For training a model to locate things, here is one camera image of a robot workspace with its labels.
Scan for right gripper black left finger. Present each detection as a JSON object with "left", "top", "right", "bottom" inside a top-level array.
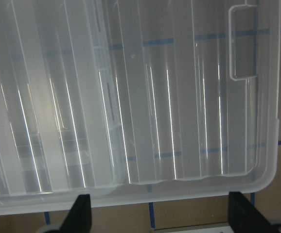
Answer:
[{"left": 59, "top": 194, "right": 92, "bottom": 233}]

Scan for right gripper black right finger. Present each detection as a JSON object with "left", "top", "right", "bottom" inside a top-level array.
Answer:
[{"left": 228, "top": 192, "right": 273, "bottom": 233}]

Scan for clear plastic box lid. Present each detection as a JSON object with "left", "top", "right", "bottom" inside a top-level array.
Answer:
[{"left": 0, "top": 0, "right": 281, "bottom": 215}]

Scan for clear plastic storage box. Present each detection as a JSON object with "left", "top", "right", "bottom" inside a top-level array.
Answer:
[{"left": 0, "top": 0, "right": 129, "bottom": 195}]

